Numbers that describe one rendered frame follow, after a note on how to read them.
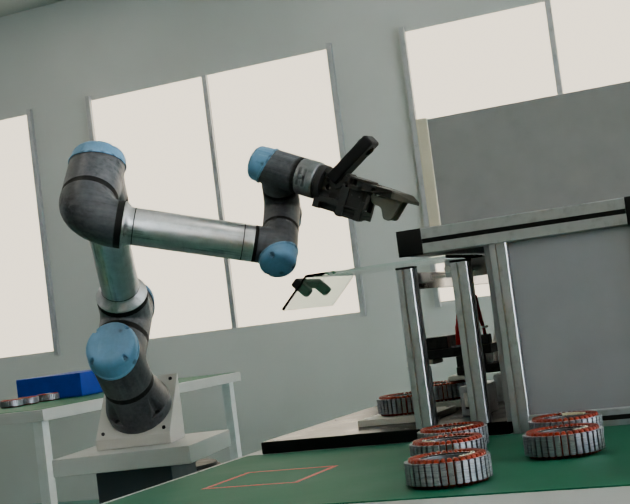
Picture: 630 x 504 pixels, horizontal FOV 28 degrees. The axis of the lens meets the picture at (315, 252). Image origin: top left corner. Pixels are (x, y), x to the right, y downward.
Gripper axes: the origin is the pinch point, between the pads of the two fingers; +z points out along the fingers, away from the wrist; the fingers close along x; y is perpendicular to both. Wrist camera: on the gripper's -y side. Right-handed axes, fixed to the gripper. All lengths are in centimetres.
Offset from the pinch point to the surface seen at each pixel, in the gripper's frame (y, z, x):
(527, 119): -19.9, 21.0, 14.2
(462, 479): 27, 44, 81
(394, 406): 37.9, 10.7, 9.2
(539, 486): 24, 53, 84
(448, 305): 79, -120, -468
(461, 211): -1.1, 14.1, 14.3
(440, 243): 4.6, 15.4, 25.5
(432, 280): 12.9, 11.3, 10.2
